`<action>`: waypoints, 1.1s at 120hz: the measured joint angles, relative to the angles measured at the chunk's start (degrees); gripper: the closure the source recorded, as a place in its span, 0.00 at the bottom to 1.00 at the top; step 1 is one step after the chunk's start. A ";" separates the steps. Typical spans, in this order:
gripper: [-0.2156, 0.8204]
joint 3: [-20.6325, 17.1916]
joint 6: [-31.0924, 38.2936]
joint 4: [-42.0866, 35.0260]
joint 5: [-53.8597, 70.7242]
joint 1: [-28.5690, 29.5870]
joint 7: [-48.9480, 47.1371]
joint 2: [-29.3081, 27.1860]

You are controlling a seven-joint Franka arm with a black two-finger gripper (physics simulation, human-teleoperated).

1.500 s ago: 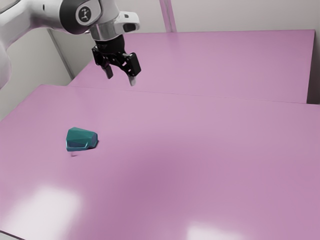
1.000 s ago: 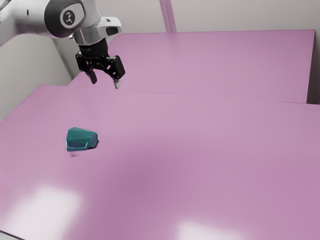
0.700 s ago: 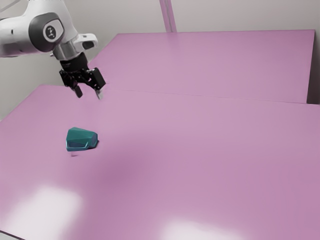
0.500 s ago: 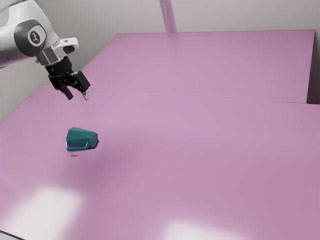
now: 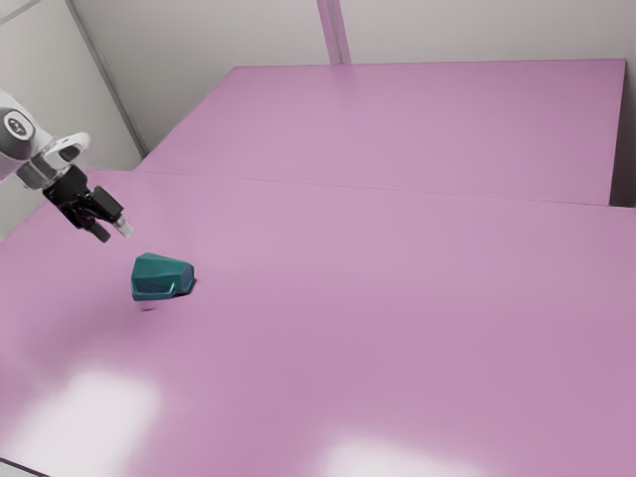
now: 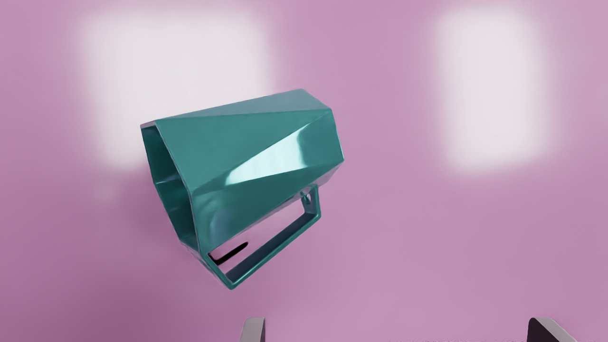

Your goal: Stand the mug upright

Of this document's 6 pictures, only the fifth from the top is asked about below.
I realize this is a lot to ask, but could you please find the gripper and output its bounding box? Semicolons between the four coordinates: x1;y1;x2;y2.
42;166;134;244

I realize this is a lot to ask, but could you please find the teal faceted mug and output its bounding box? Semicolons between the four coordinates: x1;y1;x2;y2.
130;251;196;303

